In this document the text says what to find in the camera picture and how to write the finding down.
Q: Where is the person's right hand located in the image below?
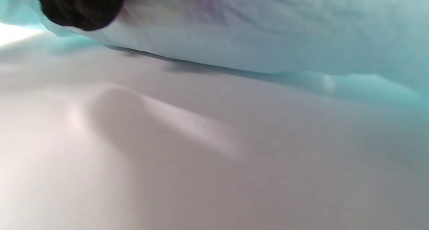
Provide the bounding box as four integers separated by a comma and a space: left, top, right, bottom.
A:
30, 0, 127, 32

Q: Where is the light blue gift wrapping paper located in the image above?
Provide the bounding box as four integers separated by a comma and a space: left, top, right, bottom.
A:
0, 0, 429, 101

